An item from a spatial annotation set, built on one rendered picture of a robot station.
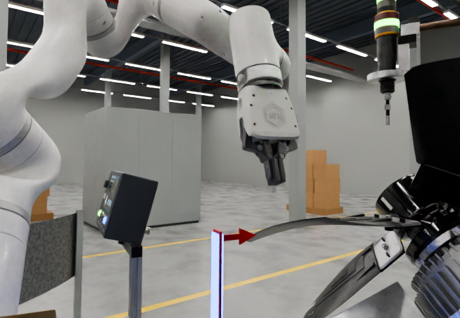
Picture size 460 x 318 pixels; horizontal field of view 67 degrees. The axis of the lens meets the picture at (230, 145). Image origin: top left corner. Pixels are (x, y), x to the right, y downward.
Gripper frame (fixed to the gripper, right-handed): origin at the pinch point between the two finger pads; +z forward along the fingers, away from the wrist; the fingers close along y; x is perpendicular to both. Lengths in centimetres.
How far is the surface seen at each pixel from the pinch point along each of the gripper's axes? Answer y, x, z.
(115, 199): -19, 53, -7
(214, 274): -13.0, 0.0, 14.6
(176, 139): 176, 581, -225
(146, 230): -9, 60, 2
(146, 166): 112, 585, -169
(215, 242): -12.9, -1.7, 10.4
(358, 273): 24.5, 11.7, 19.4
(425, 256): 24.9, -4.8, 16.9
